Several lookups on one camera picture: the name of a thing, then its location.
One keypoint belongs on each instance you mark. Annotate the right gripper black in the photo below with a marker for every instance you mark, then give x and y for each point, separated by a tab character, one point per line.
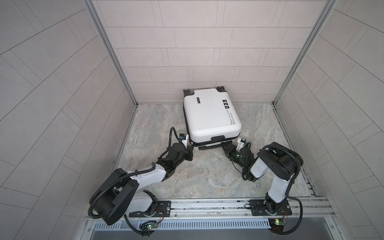
229	151

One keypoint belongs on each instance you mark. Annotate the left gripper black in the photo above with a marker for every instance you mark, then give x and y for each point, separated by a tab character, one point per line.
189	151

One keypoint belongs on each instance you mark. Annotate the black and white suitcase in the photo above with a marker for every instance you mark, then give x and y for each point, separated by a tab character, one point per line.
210	117

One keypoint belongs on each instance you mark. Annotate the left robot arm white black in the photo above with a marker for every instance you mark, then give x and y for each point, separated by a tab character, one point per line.
124	192

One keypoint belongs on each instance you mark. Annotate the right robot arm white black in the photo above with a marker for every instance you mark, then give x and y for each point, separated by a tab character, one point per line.
284	163

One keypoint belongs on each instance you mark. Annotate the right green circuit board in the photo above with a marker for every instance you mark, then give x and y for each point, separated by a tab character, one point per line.
277	225

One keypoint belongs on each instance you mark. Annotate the green circuit board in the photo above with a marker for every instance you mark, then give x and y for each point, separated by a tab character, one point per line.
149	226
277	225

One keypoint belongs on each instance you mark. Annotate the left green circuit board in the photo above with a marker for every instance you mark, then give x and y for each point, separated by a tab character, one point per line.
149	226

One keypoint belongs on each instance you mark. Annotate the right aluminium corner profile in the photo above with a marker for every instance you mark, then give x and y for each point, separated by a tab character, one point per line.
324	15

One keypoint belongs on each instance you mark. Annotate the aluminium corner profile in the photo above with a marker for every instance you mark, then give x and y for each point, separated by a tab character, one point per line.
324	15
90	7

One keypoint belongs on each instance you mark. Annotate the left aluminium corner profile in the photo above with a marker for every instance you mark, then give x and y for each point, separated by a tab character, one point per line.
90	7

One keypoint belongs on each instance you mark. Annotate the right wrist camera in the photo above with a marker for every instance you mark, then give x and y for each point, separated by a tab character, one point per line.
240	143

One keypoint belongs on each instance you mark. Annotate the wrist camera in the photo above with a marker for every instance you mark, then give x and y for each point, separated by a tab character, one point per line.
240	143
184	138

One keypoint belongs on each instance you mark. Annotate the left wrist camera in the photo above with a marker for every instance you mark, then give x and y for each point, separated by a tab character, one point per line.
184	138

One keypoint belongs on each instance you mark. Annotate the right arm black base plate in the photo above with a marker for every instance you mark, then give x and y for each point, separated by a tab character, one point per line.
258	207

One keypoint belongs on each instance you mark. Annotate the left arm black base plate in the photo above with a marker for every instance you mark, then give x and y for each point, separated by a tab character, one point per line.
158	209

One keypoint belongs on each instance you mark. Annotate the aluminium mounting rail frame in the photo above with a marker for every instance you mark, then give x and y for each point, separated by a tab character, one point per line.
313	218

